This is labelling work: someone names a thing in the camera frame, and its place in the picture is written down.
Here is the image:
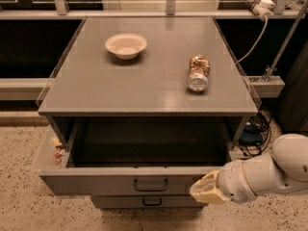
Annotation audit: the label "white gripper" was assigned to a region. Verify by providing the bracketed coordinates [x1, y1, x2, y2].
[190, 160, 256, 205]

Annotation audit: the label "white power strip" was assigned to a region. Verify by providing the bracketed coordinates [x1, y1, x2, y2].
[243, 0, 275, 21]

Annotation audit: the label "white power cable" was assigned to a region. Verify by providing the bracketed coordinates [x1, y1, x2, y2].
[234, 14, 270, 65]

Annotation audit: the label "metal frame rail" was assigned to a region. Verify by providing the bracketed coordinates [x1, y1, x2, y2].
[0, 9, 302, 21]

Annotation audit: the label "grey bottom drawer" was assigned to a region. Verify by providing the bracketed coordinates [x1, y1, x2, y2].
[90, 195, 205, 209]

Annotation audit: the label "grey drawer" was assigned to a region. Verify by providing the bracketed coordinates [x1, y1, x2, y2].
[38, 116, 239, 196]
[90, 195, 205, 209]

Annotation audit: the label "clear plastic side bin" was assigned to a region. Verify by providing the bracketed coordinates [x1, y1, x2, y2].
[32, 126, 67, 172]

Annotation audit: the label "clear jar of nuts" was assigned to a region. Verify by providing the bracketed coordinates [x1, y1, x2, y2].
[187, 55, 210, 92]

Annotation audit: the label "white paper bowl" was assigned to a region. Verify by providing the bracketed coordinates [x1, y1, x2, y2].
[105, 33, 147, 60]

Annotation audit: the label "blue box on floor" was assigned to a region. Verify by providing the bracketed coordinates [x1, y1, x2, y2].
[238, 130, 263, 145]

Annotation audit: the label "black floor cables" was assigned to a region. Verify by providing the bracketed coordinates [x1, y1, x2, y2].
[237, 109, 273, 159]

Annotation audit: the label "grey top drawer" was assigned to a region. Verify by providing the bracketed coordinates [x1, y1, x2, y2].
[38, 116, 239, 196]

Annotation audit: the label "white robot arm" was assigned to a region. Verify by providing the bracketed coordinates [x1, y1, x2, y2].
[190, 134, 308, 205]

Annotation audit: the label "grey drawer cabinet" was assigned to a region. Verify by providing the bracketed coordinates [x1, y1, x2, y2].
[38, 16, 259, 210]

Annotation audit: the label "snack packets in bin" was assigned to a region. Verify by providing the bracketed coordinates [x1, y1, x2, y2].
[52, 138, 65, 163]

